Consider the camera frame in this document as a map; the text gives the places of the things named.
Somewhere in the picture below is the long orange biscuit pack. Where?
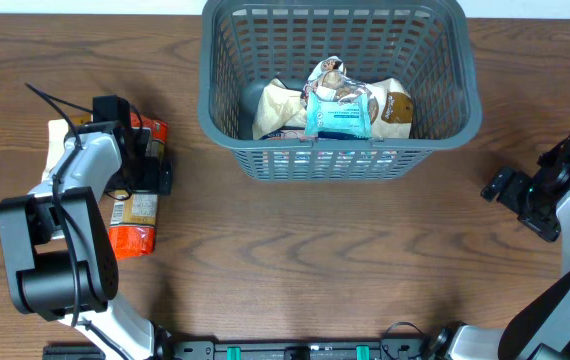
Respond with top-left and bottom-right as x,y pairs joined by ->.
108,116 -> 168,260

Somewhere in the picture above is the beige paper bag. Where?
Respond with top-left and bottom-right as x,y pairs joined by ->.
252,78 -> 307,140

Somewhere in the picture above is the white cookie snack pouch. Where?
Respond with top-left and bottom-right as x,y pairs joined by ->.
301,56 -> 414,139

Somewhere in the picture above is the mint green wipes packet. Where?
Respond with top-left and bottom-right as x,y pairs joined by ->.
305,93 -> 372,139

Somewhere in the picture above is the Kleenex tissue multipack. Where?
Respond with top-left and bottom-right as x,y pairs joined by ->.
253,127 -> 398,172

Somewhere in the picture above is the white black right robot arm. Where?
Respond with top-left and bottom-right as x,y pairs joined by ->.
424,134 -> 570,359

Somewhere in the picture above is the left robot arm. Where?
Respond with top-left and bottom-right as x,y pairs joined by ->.
0,95 -> 174,359

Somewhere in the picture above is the white brown snack pouch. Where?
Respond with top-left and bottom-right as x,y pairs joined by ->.
41,118 -> 74,185

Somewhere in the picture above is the grey plastic lattice basket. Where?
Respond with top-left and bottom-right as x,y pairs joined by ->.
198,0 -> 482,181

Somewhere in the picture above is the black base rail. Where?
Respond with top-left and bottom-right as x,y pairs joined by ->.
42,338 -> 431,360

